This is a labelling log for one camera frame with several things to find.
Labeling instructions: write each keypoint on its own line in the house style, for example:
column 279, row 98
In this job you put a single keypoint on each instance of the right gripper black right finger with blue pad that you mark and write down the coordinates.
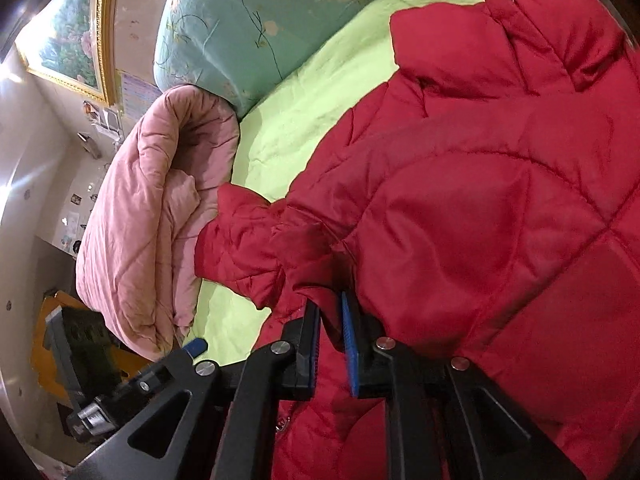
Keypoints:
column 444, row 419

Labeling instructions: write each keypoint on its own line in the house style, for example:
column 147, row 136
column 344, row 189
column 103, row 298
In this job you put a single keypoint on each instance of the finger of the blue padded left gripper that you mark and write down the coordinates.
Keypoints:
column 195, row 347

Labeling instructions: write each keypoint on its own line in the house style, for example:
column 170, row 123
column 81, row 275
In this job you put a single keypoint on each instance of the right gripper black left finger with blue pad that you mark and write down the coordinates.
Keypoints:
column 214, row 422

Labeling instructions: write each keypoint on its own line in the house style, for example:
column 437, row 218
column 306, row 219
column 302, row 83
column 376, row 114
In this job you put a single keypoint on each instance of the red quilted puffer jacket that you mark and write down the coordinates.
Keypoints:
column 483, row 202

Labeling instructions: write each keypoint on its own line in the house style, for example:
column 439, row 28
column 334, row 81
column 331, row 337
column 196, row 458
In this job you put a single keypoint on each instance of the pink quilted blanket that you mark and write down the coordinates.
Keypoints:
column 135, row 263

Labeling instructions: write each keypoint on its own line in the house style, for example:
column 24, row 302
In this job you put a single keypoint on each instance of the lime green bed sheet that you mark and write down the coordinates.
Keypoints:
column 280, row 133

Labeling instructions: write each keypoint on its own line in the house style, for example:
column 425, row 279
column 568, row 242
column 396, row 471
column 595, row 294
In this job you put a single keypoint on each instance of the teal floral duvet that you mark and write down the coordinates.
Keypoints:
column 242, row 49

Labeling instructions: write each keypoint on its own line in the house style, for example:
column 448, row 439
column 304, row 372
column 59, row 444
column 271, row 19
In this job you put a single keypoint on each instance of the gold framed landscape painting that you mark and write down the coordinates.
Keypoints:
column 70, row 43

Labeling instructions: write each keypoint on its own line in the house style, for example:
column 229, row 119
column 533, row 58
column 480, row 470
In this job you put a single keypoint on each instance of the purple wall calendar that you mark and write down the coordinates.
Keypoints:
column 136, row 95

